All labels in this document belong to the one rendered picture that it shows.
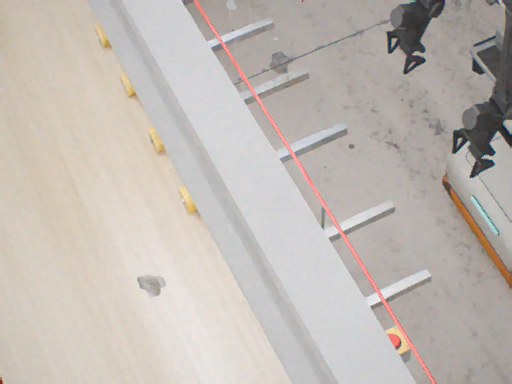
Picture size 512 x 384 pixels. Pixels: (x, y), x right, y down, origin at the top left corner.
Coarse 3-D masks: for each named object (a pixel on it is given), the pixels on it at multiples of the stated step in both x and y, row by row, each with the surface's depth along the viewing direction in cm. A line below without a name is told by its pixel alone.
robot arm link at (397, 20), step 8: (416, 0) 309; (400, 8) 303; (408, 8) 304; (416, 8) 305; (424, 8) 307; (432, 8) 303; (440, 8) 303; (392, 16) 307; (400, 16) 304; (408, 16) 304; (416, 16) 306; (432, 16) 305; (392, 24) 307; (400, 24) 304; (408, 24) 306
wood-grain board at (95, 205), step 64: (0, 0) 370; (64, 0) 366; (0, 64) 352; (64, 64) 349; (0, 128) 336; (64, 128) 333; (128, 128) 330; (0, 192) 321; (64, 192) 319; (128, 192) 316; (0, 256) 308; (64, 256) 306; (128, 256) 304; (192, 256) 301; (0, 320) 295; (64, 320) 294; (128, 320) 292; (192, 320) 290; (256, 320) 288
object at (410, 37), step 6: (396, 30) 316; (402, 30) 318; (408, 30) 312; (414, 30) 310; (402, 36) 315; (408, 36) 312; (414, 36) 312; (420, 36) 312; (402, 42) 314; (408, 42) 313; (414, 42) 313; (420, 42) 316; (408, 48) 312; (414, 48) 313; (420, 48) 314
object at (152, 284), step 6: (138, 276) 298; (144, 276) 299; (150, 276) 298; (156, 276) 298; (144, 282) 298; (150, 282) 296; (156, 282) 297; (162, 282) 296; (144, 288) 296; (150, 288) 295; (156, 288) 296; (150, 294) 295; (156, 294) 295
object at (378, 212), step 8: (376, 208) 309; (384, 208) 309; (392, 208) 309; (360, 216) 308; (368, 216) 308; (376, 216) 308; (384, 216) 310; (344, 224) 307; (352, 224) 307; (360, 224) 308; (368, 224) 309; (328, 232) 306; (336, 232) 306; (344, 232) 307
